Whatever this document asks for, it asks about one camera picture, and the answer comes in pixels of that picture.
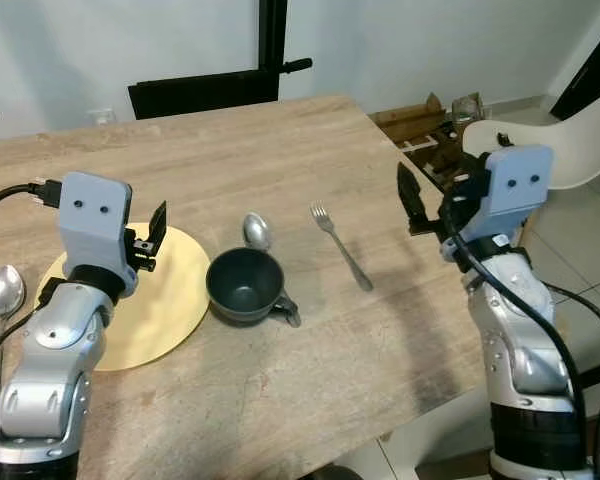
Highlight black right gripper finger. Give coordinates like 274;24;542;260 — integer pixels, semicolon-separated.
396;162;432;238

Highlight round yellow plate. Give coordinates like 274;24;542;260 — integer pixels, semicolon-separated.
35;223;213;373

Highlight brown wooden crate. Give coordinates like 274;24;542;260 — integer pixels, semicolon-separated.
369;92;493;193

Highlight silver metal fork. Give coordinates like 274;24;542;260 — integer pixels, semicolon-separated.
310;203;376;294

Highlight silver metal spoon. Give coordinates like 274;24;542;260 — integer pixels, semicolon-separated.
242;212;303;330
0;264;28;403

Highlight dark grey bowl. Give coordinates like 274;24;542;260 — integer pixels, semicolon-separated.
206;248;287;324

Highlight white plastic chair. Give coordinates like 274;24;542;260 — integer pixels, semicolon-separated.
462;87;600;256

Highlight black flat panel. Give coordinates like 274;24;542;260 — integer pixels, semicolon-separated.
128;68;282;122

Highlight black door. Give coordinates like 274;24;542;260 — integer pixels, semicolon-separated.
549;14;600;122

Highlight black robot foot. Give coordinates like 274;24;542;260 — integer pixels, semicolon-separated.
299;462;367;480

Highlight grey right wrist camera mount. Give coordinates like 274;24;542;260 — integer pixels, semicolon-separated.
479;144;557;243

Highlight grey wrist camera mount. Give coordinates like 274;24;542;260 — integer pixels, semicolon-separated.
479;144;557;243
57;171;137;297

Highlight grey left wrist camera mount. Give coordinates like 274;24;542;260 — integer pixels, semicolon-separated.
57;171;137;297

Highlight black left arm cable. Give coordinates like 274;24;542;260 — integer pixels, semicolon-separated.
0;178;66;446

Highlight black post with handle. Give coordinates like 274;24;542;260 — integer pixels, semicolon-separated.
259;0;314;77

